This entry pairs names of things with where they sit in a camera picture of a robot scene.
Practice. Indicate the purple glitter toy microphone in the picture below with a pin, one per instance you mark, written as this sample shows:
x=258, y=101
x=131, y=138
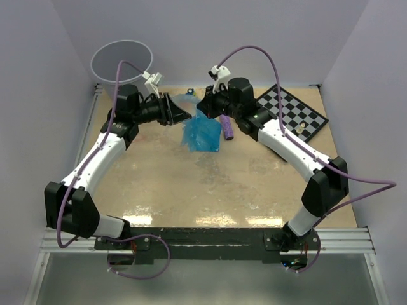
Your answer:
x=226, y=127

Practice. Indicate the colourful toy car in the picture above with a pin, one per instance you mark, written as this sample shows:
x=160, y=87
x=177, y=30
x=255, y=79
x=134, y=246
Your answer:
x=190, y=91

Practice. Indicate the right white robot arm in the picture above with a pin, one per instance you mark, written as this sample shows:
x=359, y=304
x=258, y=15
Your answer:
x=325, y=177

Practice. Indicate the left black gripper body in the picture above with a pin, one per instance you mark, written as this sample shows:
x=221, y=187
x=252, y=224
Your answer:
x=156, y=110

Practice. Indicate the white chess piece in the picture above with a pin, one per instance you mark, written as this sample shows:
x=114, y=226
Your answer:
x=301, y=128

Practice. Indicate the blue plastic trash bag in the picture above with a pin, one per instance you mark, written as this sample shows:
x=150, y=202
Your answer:
x=200, y=134

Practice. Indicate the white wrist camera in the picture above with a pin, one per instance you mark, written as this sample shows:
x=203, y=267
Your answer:
x=152, y=82
x=221, y=76

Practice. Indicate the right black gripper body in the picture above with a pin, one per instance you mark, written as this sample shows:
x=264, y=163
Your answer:
x=220, y=103

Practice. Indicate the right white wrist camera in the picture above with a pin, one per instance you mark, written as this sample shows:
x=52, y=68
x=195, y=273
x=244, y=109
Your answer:
x=221, y=76

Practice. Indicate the black and silver chessboard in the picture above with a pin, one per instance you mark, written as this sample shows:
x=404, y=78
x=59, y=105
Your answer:
x=294, y=112

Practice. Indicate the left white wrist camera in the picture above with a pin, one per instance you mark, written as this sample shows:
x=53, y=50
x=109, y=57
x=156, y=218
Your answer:
x=152, y=82

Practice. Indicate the left aluminium rail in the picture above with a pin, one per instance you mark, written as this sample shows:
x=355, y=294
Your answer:
x=84, y=143

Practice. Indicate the grey plastic trash bin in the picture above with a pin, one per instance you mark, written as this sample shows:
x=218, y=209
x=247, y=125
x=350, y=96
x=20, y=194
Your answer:
x=104, y=64

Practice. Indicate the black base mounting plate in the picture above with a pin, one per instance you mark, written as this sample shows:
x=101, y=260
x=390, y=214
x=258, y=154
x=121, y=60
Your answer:
x=228, y=244

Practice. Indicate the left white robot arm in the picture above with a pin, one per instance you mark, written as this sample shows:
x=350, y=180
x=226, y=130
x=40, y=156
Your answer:
x=69, y=204

